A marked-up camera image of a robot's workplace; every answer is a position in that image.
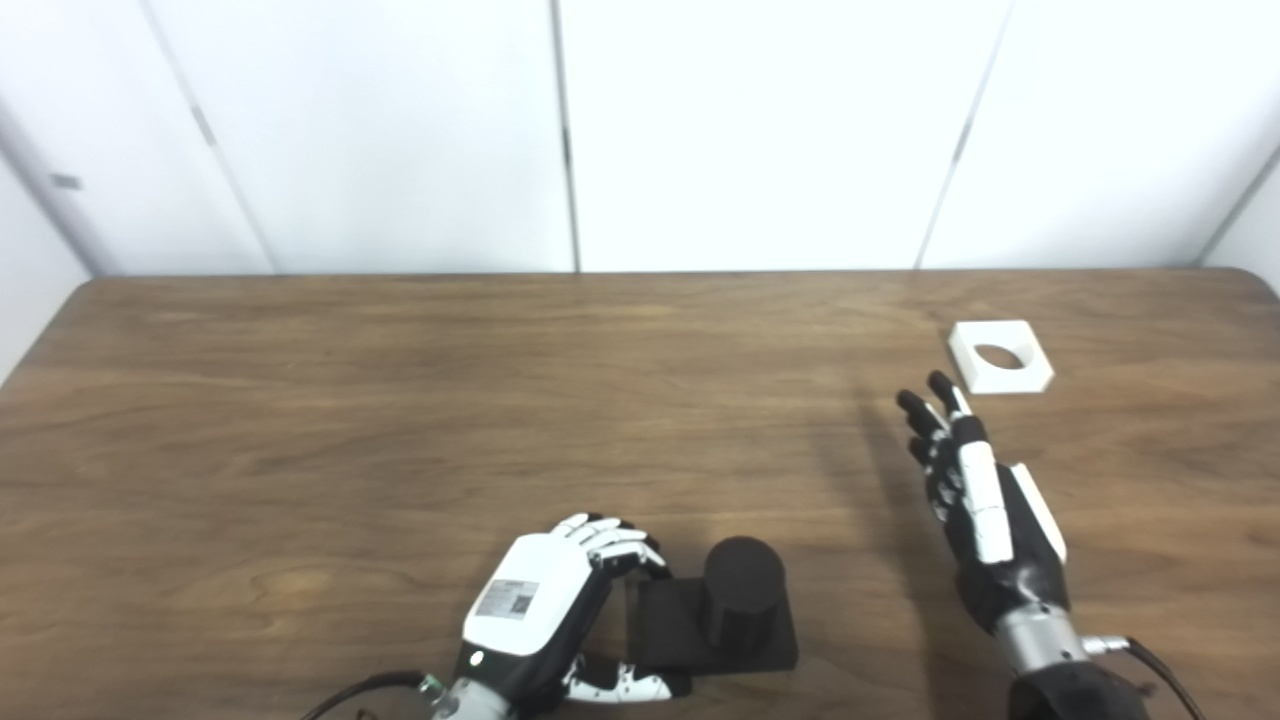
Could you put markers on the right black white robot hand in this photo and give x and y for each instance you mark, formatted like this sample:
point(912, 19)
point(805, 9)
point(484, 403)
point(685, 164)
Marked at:
point(1000, 540)

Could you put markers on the black peg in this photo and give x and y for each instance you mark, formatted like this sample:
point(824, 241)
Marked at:
point(720, 610)

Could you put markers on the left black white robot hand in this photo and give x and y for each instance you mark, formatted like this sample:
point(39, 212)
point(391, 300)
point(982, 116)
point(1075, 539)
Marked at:
point(525, 600)

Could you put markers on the white square piece with hole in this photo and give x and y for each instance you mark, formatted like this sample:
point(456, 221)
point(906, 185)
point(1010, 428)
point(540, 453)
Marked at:
point(1030, 378)

